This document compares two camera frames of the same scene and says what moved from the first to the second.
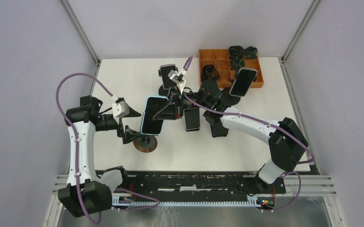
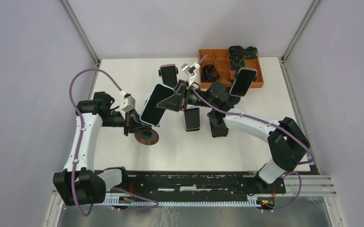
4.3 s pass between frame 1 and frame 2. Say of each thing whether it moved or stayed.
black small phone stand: stayed
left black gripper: moved
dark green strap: stayed
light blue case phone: moved
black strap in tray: stayed
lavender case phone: stayed
